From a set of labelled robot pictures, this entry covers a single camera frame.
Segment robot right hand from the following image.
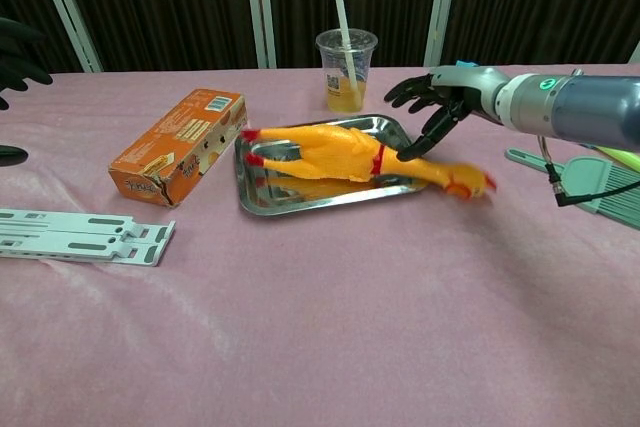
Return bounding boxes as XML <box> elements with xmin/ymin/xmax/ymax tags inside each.
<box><xmin>383</xmin><ymin>65</ymin><xmax>511</xmax><ymax>161</ymax></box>

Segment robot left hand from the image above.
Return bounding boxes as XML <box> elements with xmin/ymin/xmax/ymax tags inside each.
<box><xmin>0</xmin><ymin>16</ymin><xmax>54</xmax><ymax>168</ymax></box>

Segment yellow rubber chicken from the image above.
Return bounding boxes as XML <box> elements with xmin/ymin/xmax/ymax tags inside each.
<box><xmin>241</xmin><ymin>122</ymin><xmax>499</xmax><ymax>201</ymax></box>

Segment rectangular metal tray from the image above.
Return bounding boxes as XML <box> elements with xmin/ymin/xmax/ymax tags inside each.
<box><xmin>233</xmin><ymin>113</ymin><xmax>431</xmax><ymax>217</ymax></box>

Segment clear plastic cup, orange drink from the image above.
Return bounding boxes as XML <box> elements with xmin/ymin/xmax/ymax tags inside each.
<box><xmin>315</xmin><ymin>28</ymin><xmax>379</xmax><ymax>114</ymax></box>

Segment teal hand brush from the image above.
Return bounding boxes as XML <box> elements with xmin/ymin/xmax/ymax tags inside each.
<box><xmin>505</xmin><ymin>146</ymin><xmax>640</xmax><ymax>231</ymax></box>

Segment white drinking straw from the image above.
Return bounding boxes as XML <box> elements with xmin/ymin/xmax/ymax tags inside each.
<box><xmin>328</xmin><ymin>0</ymin><xmax>360</xmax><ymax>93</ymax></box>

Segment blue green water squirter tube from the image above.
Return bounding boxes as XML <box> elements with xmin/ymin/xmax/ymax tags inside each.
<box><xmin>454</xmin><ymin>60</ymin><xmax>640</xmax><ymax>173</ymax></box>

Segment white folding stand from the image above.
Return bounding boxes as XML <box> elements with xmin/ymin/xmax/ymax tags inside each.
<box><xmin>0</xmin><ymin>208</ymin><xmax>177</xmax><ymax>267</ymax></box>

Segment orange cardboard box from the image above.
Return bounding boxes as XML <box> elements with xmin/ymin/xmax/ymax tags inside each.
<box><xmin>108</xmin><ymin>88</ymin><xmax>248</xmax><ymax>209</ymax></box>

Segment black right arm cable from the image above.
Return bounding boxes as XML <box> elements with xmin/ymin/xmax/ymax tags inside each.
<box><xmin>537</xmin><ymin>134</ymin><xmax>640</xmax><ymax>208</ymax></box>

